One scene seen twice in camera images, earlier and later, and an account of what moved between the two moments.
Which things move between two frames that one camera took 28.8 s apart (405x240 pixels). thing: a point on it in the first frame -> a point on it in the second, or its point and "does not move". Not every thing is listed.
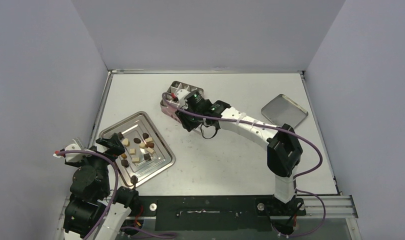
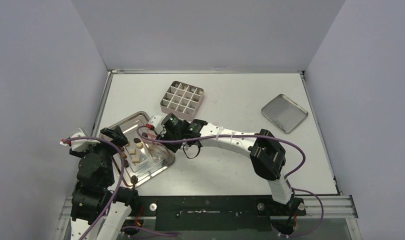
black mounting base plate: x=211 y=213 does not move
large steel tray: x=146 y=153 does not move
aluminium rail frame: x=338 y=206 does not move
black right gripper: x=185 y=114 -> x=164 y=133
